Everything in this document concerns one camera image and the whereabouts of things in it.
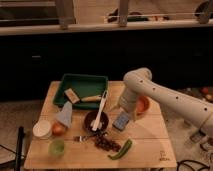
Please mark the green plastic tray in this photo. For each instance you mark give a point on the green plastic tray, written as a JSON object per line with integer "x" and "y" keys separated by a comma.
{"x": 83, "y": 86}

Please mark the orange fruit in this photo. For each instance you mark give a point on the orange fruit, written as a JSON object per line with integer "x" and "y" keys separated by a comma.
{"x": 58, "y": 129}

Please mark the bunch of dark grapes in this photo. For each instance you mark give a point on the bunch of dark grapes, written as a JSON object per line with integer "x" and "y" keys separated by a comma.
{"x": 106, "y": 144}

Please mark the white cup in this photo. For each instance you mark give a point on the white cup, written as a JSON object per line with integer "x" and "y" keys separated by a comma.
{"x": 42, "y": 129}

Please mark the brown sponge block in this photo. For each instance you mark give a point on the brown sponge block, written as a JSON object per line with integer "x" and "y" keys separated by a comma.
{"x": 72, "y": 96}

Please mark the white spatula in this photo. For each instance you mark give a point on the white spatula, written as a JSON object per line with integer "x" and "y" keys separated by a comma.
{"x": 102, "y": 104}

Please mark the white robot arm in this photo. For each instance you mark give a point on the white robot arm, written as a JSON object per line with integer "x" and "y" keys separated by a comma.
{"x": 138, "y": 82}

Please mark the green cup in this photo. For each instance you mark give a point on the green cup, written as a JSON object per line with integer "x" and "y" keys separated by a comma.
{"x": 56, "y": 148}

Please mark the green pepper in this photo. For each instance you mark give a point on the green pepper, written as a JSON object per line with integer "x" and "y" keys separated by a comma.
{"x": 122, "y": 151}

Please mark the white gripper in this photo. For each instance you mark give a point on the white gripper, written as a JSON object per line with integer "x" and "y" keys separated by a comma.
{"x": 127, "y": 102}

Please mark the orange bowl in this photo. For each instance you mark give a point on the orange bowl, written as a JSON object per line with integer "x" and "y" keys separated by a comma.
{"x": 142, "y": 105}

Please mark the blue sponge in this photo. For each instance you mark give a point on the blue sponge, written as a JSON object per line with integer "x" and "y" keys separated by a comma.
{"x": 121, "y": 121}

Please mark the grey cloth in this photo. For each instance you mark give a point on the grey cloth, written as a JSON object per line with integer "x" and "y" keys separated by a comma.
{"x": 65, "y": 115}

